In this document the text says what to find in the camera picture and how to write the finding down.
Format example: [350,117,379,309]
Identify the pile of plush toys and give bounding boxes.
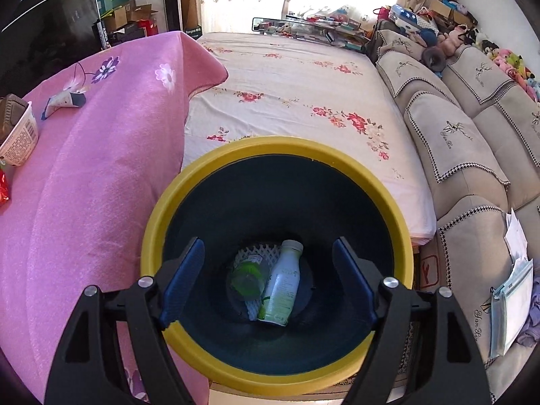
[477,29,540,102]

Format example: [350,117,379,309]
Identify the beige sofa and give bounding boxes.
[371,19,540,405]

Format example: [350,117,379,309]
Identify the small white blue tube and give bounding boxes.
[41,90,87,121]

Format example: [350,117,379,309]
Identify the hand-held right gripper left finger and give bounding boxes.
[44,237,212,405]

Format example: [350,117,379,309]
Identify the cardboard box red print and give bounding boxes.
[415,249,441,292]

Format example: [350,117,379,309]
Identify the grey neck pillow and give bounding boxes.
[423,46,443,70]

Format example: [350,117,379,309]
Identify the pink plush toy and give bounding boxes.
[436,25,471,55]

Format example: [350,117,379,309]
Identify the purple cloth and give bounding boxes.
[517,276,540,349]

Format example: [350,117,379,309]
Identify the red wrapper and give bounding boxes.
[0,164,11,207]

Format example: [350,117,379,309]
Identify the white green plastic bottle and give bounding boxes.
[257,240,304,327]

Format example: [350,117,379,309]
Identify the white foam net sleeve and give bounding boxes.
[233,242,282,321]

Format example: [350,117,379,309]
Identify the clear blue document pouch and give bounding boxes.
[489,259,534,357]

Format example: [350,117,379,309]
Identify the pink floral blanket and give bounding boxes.
[0,31,229,405]

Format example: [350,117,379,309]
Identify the white paper stack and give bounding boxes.
[504,209,530,262]

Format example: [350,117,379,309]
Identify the white paper noodle bowl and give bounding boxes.
[0,95,39,167]

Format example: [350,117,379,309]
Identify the black white tower fan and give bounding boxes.
[161,0,183,33]

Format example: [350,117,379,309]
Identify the large beige embroidered sofa cushion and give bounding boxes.
[403,90,511,185]

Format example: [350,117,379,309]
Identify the small beige embroidered sofa cushion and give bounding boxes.
[375,53,460,108]

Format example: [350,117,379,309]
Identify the white floral bed sheet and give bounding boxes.
[181,31,437,245]

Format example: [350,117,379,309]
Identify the yellow rimmed dark bin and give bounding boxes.
[140,136,414,390]

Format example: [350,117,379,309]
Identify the blue star print bag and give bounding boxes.
[388,4,435,36]

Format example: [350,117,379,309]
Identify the cluttered glass table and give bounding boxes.
[253,16,372,49]

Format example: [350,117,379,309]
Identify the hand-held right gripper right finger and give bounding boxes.
[332,236,492,405]

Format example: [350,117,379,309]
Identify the black flat television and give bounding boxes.
[0,0,104,89]

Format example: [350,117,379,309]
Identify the clear cup green lid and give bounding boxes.
[228,260,271,302]

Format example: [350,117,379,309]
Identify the open cardboard boxes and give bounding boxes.
[103,4,159,32]

